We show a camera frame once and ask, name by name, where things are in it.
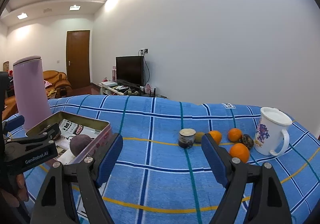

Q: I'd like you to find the large orange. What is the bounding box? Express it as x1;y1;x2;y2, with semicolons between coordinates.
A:
229;143;250;163

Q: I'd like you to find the purple round fruit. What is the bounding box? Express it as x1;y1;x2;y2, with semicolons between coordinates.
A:
69;134;92;156

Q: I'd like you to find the dark brown passion fruit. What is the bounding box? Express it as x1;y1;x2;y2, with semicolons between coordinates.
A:
239;134;254;149

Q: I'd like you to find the green kiwi fruit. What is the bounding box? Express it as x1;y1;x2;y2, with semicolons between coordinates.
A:
194;132;204;143

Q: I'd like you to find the person left hand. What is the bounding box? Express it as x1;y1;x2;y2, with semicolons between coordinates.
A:
1;174;29;208

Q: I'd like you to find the pink metal tin box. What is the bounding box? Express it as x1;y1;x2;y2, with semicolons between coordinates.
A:
26;111;112;165

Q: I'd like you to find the orange right in row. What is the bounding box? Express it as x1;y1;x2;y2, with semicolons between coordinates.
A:
228;128;242;143

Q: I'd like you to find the orange in row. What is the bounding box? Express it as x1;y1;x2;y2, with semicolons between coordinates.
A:
228;128;242;143
209;130;222;145

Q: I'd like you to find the orange left in row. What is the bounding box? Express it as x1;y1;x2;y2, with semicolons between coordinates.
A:
209;130;222;145

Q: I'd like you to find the purple thermos bottle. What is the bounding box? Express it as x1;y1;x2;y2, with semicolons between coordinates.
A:
13;56;52;130

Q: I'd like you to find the printed paper leaflet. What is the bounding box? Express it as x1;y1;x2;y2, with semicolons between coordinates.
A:
55;119;105;166

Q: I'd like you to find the white floral mug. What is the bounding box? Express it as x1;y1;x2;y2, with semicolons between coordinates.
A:
253;107;293;157

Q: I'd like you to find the blue plaid blanket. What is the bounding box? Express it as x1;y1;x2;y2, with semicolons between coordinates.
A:
48;95;319;223

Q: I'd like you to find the orange leather armchair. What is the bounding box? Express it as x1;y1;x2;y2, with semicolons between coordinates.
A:
43;70;72;99

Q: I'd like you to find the white tv stand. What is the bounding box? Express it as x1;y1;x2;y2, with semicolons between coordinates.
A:
98;81;167;99

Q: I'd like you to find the black router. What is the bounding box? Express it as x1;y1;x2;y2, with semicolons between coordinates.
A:
146;88;157;97

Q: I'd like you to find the pink box beside television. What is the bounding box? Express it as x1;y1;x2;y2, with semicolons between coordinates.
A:
112;65;117;82

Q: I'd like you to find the black television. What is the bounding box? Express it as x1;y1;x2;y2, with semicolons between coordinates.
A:
116;55;144;86

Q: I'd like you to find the brown wooden door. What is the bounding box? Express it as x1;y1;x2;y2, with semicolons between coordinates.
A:
66;30;91;89

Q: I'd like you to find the wall power socket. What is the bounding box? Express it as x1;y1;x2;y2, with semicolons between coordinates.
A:
139;48;148;56

